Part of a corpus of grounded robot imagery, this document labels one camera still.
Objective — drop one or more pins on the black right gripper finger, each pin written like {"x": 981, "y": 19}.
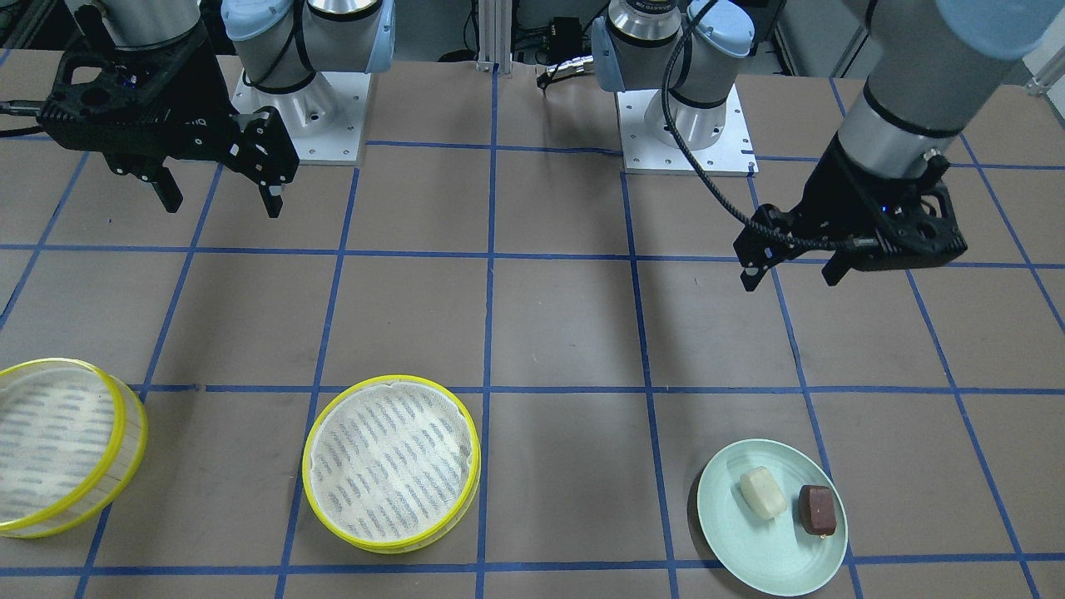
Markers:
{"x": 272, "y": 198}
{"x": 166, "y": 189}

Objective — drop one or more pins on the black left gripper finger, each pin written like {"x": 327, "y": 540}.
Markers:
{"x": 751, "y": 276}
{"x": 836, "y": 269}

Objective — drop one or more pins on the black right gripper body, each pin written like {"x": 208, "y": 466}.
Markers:
{"x": 198, "y": 106}

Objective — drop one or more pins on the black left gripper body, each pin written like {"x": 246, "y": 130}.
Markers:
{"x": 832, "y": 193}

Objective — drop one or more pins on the white bun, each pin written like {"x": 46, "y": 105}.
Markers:
{"x": 762, "y": 493}

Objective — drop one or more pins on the yellow steamer basket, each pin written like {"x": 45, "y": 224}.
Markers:
{"x": 72, "y": 438}
{"x": 392, "y": 464}

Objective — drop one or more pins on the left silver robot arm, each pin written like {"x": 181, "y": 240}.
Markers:
{"x": 928, "y": 67}

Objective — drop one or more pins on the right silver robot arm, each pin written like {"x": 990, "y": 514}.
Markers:
{"x": 282, "y": 44}

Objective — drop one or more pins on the brown bun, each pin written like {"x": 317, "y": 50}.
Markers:
{"x": 817, "y": 510}

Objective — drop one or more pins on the light green plate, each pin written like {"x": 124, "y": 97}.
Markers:
{"x": 774, "y": 556}

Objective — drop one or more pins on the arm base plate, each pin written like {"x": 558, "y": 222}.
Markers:
{"x": 718, "y": 138}
{"x": 326, "y": 120}

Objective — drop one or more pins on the aluminium frame post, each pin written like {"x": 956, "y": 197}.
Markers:
{"x": 494, "y": 36}

